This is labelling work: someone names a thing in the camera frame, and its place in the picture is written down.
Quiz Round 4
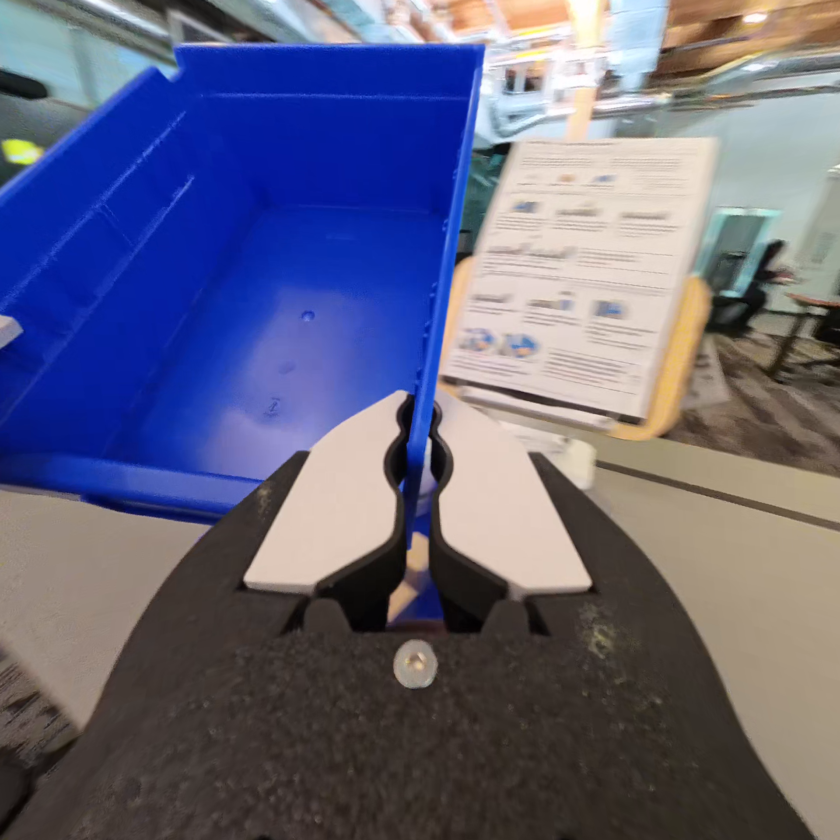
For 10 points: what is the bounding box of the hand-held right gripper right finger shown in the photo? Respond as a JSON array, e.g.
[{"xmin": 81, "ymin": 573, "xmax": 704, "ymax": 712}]
[{"xmin": 428, "ymin": 392, "xmax": 595, "ymax": 634}]

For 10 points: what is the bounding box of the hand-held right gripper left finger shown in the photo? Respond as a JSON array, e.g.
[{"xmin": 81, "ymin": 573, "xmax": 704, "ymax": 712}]
[{"xmin": 243, "ymin": 390, "xmax": 416, "ymax": 634}]

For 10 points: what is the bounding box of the blue plastic bin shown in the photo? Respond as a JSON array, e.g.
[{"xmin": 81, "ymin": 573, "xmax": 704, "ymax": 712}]
[{"xmin": 0, "ymin": 42, "xmax": 487, "ymax": 621}]

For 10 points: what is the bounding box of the wooden board stand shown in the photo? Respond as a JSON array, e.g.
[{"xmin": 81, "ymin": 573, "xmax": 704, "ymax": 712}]
[{"xmin": 449, "ymin": 256, "xmax": 713, "ymax": 442}]

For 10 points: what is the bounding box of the printed instruction board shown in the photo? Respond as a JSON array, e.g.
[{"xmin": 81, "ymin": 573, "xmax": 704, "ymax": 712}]
[{"xmin": 438, "ymin": 136, "xmax": 719, "ymax": 424}]

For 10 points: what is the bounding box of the round brown table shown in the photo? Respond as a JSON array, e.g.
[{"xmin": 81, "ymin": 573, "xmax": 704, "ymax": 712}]
[{"xmin": 768, "ymin": 292, "xmax": 840, "ymax": 382}]

